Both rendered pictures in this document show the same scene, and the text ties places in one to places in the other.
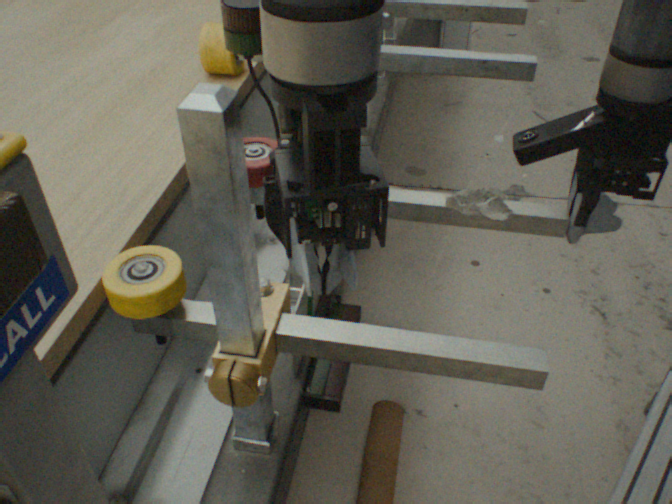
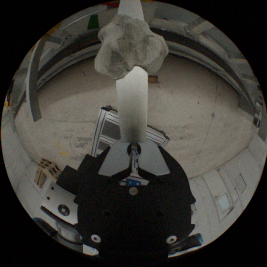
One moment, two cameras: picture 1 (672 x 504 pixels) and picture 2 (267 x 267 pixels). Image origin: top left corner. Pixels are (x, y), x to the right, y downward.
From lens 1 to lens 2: 0.78 m
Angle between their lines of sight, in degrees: 61
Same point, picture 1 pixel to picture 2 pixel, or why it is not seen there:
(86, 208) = not seen: outside the picture
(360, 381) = (164, 73)
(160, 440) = not seen: hidden behind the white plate
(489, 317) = (184, 104)
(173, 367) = not seen: hidden behind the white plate
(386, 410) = (154, 78)
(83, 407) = (65, 22)
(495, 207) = (106, 53)
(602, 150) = (99, 246)
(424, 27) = (242, 105)
